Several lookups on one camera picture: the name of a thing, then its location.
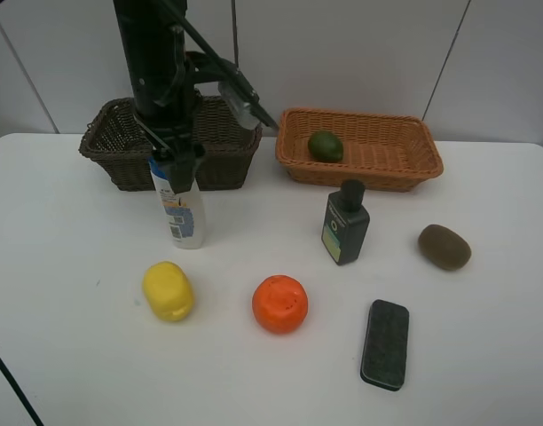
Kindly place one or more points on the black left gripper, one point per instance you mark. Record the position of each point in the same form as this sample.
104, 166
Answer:
165, 103

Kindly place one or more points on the white blue-capped shampoo bottle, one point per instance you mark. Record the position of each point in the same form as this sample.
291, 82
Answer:
184, 211

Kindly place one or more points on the yellow lemon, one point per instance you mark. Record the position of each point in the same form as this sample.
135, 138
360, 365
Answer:
168, 291

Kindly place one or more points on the green lime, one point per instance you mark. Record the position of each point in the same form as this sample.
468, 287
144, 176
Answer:
324, 146

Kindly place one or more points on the orange fruit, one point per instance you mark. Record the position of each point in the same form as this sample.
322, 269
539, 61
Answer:
280, 304

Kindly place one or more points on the dark green black-capped bottle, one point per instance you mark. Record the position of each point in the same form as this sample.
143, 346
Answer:
345, 223

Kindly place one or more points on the brown kiwi fruit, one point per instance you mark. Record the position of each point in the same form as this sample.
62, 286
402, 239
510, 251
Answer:
444, 248

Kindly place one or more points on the black whiteboard eraser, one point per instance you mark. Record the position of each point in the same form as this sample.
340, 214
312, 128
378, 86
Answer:
384, 354

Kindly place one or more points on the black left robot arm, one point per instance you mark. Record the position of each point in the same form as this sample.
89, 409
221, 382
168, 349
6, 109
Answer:
148, 33

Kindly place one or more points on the dark brown wicker basket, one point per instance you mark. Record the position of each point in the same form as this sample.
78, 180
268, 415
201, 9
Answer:
115, 142

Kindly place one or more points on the orange wicker basket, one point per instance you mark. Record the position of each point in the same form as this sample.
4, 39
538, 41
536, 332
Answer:
386, 152

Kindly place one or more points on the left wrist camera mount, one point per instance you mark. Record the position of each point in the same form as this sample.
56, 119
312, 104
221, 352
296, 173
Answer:
234, 89

